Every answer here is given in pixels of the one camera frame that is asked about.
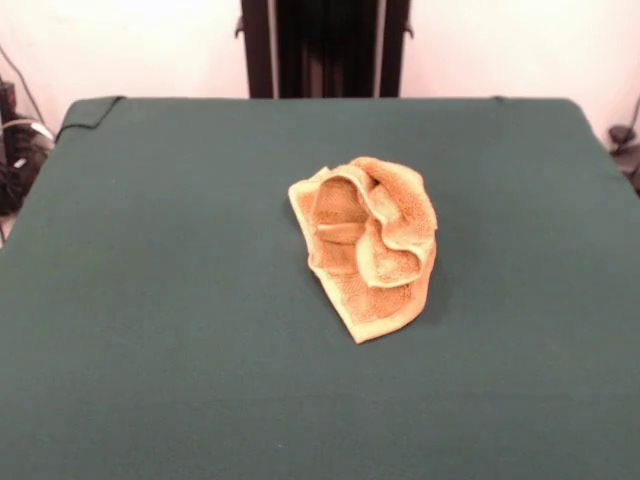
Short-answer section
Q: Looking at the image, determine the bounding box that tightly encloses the tan terry cloth towel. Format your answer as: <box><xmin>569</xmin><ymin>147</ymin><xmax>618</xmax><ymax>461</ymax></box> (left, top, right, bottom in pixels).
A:
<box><xmin>287</xmin><ymin>156</ymin><xmax>439</xmax><ymax>345</ymax></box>

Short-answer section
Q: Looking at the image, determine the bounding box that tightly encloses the dark green table cloth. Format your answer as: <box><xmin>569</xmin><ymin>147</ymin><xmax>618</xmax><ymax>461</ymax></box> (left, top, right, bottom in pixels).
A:
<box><xmin>0</xmin><ymin>96</ymin><xmax>640</xmax><ymax>480</ymax></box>

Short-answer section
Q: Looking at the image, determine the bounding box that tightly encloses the black metal stand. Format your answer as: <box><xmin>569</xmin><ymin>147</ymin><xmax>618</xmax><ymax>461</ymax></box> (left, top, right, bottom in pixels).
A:
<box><xmin>233</xmin><ymin>0</ymin><xmax>415</xmax><ymax>100</ymax></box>

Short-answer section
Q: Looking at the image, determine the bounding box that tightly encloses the black plug adapter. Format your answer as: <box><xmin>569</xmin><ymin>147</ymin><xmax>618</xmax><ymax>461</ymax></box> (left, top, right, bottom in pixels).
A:
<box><xmin>607</xmin><ymin>124</ymin><xmax>640</xmax><ymax>195</ymax></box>

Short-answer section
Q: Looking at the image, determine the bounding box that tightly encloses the black cable bundle with white cable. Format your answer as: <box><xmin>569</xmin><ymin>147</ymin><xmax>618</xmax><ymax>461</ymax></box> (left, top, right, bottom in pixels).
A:
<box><xmin>0</xmin><ymin>117</ymin><xmax>55</xmax><ymax>217</ymax></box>

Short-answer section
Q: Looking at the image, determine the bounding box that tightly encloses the black power strip red switch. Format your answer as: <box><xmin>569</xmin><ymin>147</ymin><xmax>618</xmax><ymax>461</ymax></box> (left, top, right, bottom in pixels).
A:
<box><xmin>0</xmin><ymin>79</ymin><xmax>20</xmax><ymax>124</ymax></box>

